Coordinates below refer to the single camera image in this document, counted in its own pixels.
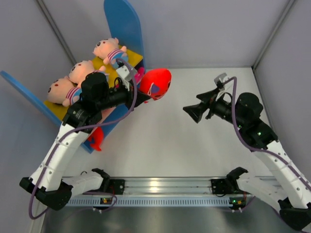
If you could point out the red plush whale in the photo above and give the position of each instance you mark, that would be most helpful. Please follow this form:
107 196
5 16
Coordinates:
95 139
155 83

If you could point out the pig plush blue pants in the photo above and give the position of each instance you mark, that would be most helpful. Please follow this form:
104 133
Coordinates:
108 50
80 70
63 92

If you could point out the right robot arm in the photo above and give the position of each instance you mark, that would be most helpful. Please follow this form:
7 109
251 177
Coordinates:
292 198

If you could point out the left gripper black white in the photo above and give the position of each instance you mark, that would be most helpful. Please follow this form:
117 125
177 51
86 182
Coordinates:
127 87

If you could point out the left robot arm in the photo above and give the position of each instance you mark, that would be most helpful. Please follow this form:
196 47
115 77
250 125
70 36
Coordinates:
47 184

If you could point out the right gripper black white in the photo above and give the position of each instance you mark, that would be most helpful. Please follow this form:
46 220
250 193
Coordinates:
196 111

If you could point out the colourful wooden toy shelf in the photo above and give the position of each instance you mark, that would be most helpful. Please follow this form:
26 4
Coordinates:
123 23

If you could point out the white slotted cable duct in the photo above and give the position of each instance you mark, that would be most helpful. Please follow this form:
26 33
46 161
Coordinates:
123 201

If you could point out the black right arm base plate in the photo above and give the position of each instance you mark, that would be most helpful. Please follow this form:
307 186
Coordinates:
220 186

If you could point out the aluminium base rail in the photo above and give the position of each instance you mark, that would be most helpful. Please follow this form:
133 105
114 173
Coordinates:
192 186

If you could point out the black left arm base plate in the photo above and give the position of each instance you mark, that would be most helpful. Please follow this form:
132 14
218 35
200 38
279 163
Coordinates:
116 186

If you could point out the red plush whale in shelf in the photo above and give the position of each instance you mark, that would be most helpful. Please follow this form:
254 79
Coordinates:
95 139

